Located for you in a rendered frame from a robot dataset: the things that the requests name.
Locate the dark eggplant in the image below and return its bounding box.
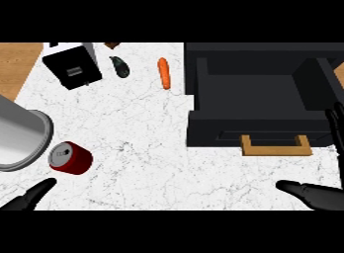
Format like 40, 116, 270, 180
108, 55, 131, 79

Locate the black open drawer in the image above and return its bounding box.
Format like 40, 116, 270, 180
192, 56, 344, 115

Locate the wooden drawer handle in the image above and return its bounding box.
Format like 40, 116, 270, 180
241, 133, 313, 157

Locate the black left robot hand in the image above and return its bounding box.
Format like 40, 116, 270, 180
0, 177, 57, 211

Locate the orange carrot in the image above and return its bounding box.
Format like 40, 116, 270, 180
157, 56, 173, 91

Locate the black drawer front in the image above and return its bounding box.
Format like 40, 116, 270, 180
185, 110, 341, 149

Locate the black cabinet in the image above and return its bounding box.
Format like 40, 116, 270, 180
182, 42, 344, 100

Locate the red can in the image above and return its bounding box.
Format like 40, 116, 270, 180
47, 140, 94, 176

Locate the black box appliance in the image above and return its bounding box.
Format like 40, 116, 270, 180
41, 42, 105, 91

